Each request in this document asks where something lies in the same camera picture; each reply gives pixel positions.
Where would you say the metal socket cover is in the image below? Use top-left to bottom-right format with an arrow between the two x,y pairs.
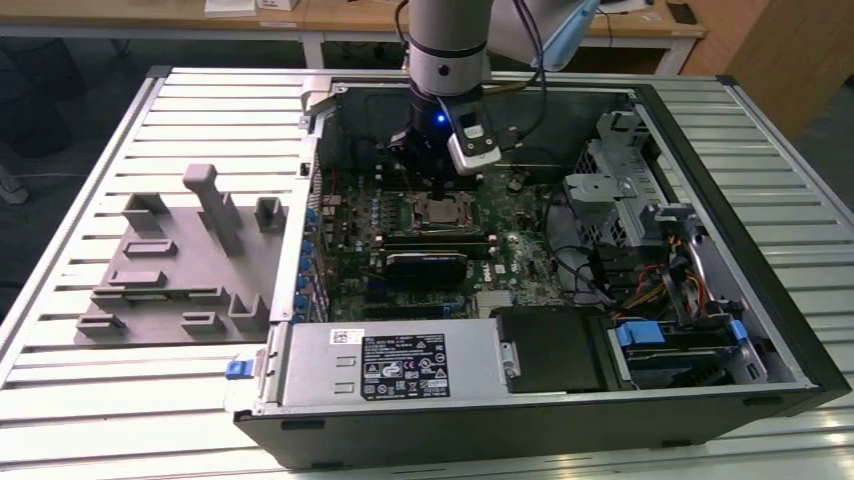
414,197 -> 476,230

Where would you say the silver CPU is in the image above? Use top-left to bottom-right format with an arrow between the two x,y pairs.
426,201 -> 468,226

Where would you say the CPU socket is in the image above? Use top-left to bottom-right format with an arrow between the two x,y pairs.
410,192 -> 482,235

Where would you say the green RAM stick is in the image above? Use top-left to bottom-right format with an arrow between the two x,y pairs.
380,243 -> 495,259
123,292 -> 199,303

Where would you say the black graphics card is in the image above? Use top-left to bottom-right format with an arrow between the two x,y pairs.
380,251 -> 472,289

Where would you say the metal disk bay cage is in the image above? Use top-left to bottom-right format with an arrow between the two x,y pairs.
560,110 -> 679,251

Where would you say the green motherboard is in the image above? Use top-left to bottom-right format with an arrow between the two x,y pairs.
311,164 -> 592,324

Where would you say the silver chipset heatsink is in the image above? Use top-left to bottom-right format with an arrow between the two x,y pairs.
474,291 -> 520,315

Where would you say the black plastic shroud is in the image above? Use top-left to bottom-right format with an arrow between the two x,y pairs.
494,305 -> 612,395

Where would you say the grey parts rack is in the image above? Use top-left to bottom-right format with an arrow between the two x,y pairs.
71,162 -> 292,347

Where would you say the wooden desk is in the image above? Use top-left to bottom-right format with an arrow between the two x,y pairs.
0,0 -> 710,76

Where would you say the grey power supply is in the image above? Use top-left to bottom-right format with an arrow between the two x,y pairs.
276,319 -> 519,407

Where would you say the hard disk in blue carrier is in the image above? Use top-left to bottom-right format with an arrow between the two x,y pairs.
612,322 -> 749,392

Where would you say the blue plastic latch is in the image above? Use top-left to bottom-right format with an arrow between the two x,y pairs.
224,355 -> 260,382

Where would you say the black PC case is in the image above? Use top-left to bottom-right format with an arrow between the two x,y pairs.
223,74 -> 854,471

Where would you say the brown wooden cabinet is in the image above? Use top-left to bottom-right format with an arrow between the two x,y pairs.
683,0 -> 854,139

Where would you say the black office chair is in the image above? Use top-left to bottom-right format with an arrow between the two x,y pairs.
0,37 -> 92,159

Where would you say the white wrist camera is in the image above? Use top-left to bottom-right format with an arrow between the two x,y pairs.
444,102 -> 503,176

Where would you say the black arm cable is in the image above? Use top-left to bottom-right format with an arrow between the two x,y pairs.
510,0 -> 550,151

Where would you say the yellow power wire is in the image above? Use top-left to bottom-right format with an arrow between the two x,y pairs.
626,287 -> 672,310

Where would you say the orange power wire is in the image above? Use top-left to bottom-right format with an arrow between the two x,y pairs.
683,269 -> 710,307

